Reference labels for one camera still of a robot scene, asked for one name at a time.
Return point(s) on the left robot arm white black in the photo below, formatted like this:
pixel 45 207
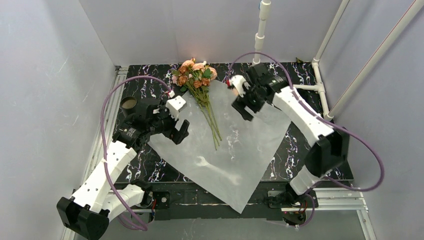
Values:
pixel 91 208

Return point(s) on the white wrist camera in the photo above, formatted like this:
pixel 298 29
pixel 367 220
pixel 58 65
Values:
pixel 239 85
pixel 175 104

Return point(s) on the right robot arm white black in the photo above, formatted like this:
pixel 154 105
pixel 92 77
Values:
pixel 328 146

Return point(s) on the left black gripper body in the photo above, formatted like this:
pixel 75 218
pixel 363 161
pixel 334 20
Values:
pixel 171 125

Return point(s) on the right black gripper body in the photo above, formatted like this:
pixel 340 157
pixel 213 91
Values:
pixel 251 98

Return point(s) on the white wrapping paper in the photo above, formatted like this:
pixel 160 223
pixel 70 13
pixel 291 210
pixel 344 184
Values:
pixel 231 171

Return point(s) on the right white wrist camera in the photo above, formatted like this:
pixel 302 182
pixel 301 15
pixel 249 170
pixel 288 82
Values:
pixel 239 85

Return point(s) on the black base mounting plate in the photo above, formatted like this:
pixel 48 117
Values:
pixel 187 200

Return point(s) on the white pvc pipe frame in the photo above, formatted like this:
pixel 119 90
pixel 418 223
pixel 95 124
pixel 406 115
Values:
pixel 363 86

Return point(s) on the black cylindrical vase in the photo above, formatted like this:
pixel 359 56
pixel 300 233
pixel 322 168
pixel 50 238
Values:
pixel 133 106

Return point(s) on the pink orange flower bunch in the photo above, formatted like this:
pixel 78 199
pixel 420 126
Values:
pixel 196 77

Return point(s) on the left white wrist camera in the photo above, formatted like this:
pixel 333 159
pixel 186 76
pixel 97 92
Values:
pixel 175 104

